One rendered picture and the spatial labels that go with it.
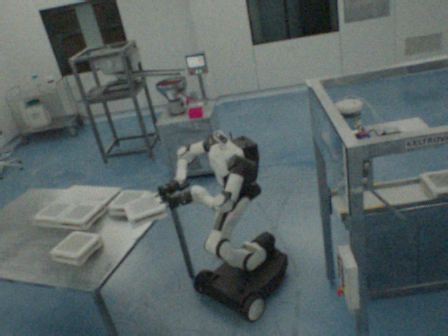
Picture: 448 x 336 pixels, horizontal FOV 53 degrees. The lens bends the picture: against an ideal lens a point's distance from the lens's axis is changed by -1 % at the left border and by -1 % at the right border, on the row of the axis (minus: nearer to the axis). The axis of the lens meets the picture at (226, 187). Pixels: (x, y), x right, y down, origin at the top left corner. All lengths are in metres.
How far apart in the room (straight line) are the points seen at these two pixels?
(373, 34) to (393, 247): 5.11
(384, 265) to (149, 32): 5.75
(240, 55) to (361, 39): 1.93
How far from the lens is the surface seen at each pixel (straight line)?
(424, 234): 3.27
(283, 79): 7.87
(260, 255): 3.52
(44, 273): 3.14
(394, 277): 3.43
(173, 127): 5.20
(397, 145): 2.01
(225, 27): 7.70
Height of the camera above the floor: 2.45
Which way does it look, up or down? 28 degrees down
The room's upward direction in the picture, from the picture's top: 12 degrees counter-clockwise
